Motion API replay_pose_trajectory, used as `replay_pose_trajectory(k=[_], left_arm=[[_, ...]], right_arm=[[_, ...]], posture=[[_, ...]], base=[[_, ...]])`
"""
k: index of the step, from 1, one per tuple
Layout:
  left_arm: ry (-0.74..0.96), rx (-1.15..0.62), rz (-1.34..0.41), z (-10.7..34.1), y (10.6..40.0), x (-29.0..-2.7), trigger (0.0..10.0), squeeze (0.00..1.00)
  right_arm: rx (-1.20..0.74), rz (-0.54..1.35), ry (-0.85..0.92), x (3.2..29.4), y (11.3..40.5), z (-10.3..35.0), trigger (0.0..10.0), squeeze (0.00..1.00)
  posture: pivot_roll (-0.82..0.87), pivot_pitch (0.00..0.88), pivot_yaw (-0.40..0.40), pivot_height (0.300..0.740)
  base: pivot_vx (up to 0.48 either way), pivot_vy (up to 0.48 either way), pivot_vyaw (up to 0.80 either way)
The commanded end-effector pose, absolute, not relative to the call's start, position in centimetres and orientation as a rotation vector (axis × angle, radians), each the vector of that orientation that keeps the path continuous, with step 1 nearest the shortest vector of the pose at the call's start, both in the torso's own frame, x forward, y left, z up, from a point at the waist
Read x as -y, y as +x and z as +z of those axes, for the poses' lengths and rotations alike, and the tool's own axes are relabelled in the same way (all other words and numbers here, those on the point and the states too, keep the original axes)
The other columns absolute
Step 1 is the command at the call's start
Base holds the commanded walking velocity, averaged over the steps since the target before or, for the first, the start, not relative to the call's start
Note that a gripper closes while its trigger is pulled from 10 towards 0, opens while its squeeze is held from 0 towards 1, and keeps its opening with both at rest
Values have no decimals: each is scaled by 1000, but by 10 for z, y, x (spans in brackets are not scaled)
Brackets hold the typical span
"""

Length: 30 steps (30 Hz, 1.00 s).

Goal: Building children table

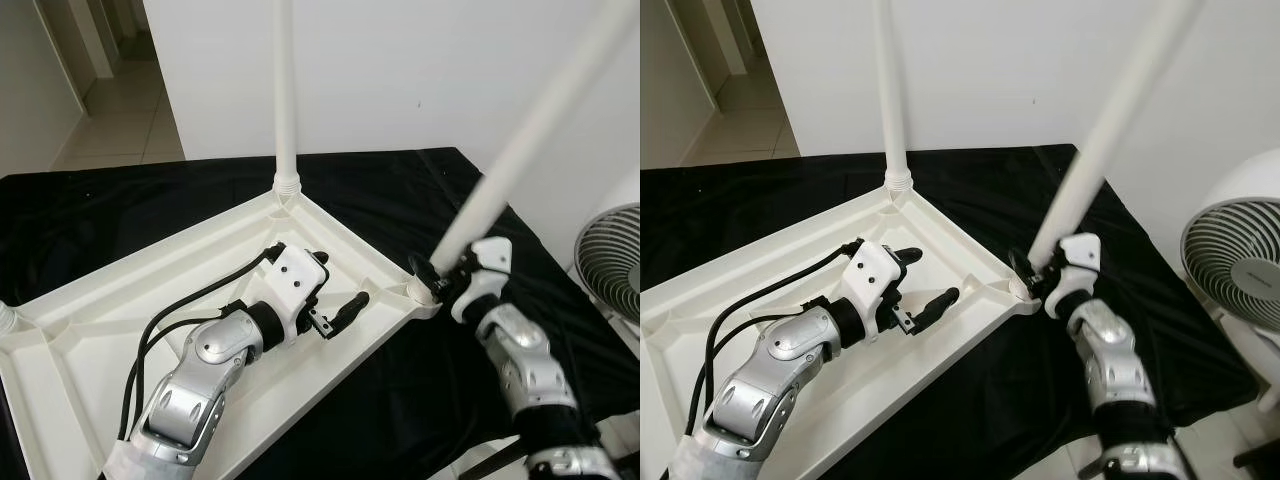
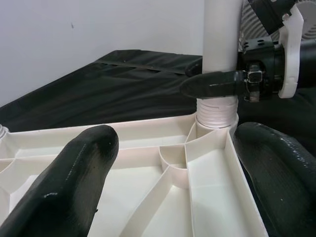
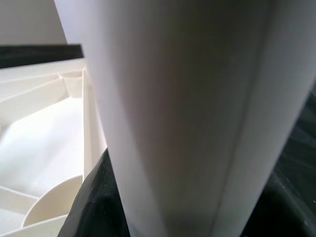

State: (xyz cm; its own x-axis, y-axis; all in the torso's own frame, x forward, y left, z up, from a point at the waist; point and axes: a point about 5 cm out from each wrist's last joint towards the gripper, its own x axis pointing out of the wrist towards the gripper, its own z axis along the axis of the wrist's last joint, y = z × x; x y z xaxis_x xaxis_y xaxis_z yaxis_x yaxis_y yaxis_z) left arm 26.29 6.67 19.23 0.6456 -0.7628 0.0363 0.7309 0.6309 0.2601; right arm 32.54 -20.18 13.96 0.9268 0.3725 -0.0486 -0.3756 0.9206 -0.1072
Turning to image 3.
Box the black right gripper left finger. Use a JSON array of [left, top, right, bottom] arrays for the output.
[[58, 146, 132, 237]]

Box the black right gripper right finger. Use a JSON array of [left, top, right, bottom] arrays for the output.
[[240, 170, 316, 237]]

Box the white plastic children tabletop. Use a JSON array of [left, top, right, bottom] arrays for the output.
[[0, 58, 110, 237]]

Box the white plastic table leg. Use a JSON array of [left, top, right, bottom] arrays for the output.
[[53, 0, 316, 237]]

